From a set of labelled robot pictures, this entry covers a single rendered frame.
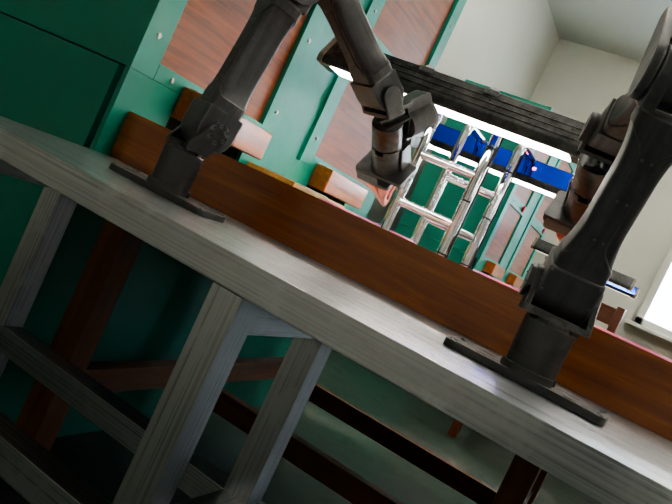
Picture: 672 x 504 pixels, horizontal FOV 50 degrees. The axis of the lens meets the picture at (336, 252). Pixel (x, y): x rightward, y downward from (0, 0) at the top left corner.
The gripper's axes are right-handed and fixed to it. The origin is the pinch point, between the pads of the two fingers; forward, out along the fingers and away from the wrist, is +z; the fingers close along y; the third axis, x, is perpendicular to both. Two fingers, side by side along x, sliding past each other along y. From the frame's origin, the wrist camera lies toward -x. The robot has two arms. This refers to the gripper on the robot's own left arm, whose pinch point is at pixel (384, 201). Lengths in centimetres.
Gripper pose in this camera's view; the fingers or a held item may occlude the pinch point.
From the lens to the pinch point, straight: 143.9
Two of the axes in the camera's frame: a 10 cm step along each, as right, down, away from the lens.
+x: -5.7, 6.1, -5.5
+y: -8.2, -4.1, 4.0
